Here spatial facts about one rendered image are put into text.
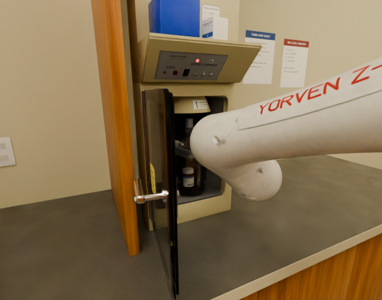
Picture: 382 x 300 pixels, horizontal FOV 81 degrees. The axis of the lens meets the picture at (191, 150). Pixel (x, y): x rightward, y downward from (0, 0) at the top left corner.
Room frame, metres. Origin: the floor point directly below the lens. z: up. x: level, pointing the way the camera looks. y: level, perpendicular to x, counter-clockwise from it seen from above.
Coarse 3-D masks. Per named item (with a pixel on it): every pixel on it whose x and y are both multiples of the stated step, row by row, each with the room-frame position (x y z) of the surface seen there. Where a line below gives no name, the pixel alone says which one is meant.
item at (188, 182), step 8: (176, 136) 0.75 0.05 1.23; (184, 144) 0.73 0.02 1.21; (184, 160) 0.73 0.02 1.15; (184, 168) 0.73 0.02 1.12; (192, 168) 0.73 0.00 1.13; (200, 168) 0.74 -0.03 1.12; (184, 176) 0.73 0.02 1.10; (192, 176) 0.73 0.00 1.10; (200, 176) 0.74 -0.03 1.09; (184, 184) 0.73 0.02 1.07; (192, 184) 0.72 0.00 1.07; (200, 184) 0.74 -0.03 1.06
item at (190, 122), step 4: (188, 120) 0.76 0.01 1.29; (192, 120) 0.77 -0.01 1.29; (188, 124) 0.76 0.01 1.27; (192, 124) 0.77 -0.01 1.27; (180, 128) 0.76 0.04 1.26; (184, 128) 0.75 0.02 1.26; (188, 128) 0.75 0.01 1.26; (192, 128) 0.75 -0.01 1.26; (180, 132) 0.74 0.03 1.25; (184, 132) 0.73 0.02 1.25; (188, 132) 0.73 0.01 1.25
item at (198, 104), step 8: (176, 96) 0.74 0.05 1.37; (184, 96) 0.74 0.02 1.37; (192, 96) 0.74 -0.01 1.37; (200, 96) 0.76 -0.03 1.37; (176, 104) 0.73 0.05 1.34; (184, 104) 0.73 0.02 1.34; (192, 104) 0.73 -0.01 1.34; (200, 104) 0.74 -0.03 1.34; (176, 112) 0.72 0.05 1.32; (184, 112) 0.71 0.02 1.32; (192, 112) 0.72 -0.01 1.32; (200, 112) 0.73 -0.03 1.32
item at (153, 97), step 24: (144, 96) 0.60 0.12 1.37; (168, 96) 0.34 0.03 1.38; (168, 120) 0.33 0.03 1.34; (168, 144) 0.33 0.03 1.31; (168, 168) 0.33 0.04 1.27; (168, 192) 0.33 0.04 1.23; (168, 216) 0.34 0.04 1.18; (168, 240) 0.34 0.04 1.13; (168, 264) 0.35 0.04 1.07; (168, 288) 0.36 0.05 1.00
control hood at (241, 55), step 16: (144, 48) 0.57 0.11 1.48; (160, 48) 0.56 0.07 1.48; (176, 48) 0.58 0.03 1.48; (192, 48) 0.59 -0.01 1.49; (208, 48) 0.61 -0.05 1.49; (224, 48) 0.62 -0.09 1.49; (240, 48) 0.64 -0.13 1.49; (256, 48) 0.66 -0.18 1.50; (144, 64) 0.58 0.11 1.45; (224, 64) 0.66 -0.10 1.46; (240, 64) 0.69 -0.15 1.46; (144, 80) 0.61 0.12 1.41; (160, 80) 0.63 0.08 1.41; (176, 80) 0.65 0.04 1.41; (192, 80) 0.67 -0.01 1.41; (208, 80) 0.69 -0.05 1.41; (224, 80) 0.71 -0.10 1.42; (240, 80) 0.74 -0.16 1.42
